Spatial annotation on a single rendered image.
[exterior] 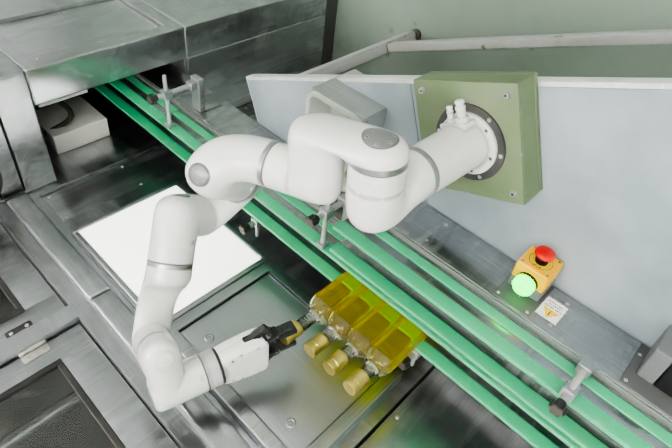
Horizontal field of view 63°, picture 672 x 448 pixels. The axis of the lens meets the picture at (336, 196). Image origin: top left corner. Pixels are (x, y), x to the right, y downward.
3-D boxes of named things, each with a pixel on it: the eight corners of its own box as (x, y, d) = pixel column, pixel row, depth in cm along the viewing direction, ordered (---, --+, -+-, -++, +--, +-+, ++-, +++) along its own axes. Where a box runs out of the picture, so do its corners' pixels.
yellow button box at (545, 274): (523, 264, 117) (506, 282, 113) (535, 240, 112) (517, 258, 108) (553, 284, 114) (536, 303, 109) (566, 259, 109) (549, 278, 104)
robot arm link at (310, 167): (288, 171, 102) (287, 93, 92) (408, 210, 94) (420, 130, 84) (261, 198, 95) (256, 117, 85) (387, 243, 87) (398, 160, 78)
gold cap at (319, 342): (317, 338, 118) (302, 350, 115) (318, 328, 116) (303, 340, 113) (328, 349, 116) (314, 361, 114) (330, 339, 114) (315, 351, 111)
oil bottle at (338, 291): (365, 268, 136) (303, 316, 123) (368, 253, 132) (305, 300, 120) (382, 281, 133) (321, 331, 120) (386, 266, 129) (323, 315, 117)
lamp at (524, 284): (513, 282, 111) (506, 290, 109) (520, 267, 108) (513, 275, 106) (533, 295, 109) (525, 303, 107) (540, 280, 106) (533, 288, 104)
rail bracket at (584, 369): (575, 360, 102) (542, 407, 94) (591, 338, 97) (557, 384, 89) (595, 375, 100) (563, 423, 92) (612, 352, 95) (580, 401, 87)
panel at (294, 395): (178, 187, 170) (72, 237, 150) (177, 179, 168) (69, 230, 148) (401, 380, 127) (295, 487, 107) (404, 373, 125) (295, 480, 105)
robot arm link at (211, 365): (211, 401, 108) (224, 395, 109) (209, 377, 102) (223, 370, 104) (198, 371, 113) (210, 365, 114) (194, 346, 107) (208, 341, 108)
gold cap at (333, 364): (336, 355, 115) (321, 368, 113) (337, 345, 113) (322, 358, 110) (348, 366, 114) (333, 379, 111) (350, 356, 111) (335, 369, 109)
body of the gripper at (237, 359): (220, 397, 109) (271, 373, 114) (218, 369, 102) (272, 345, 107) (206, 367, 114) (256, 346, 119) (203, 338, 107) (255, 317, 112)
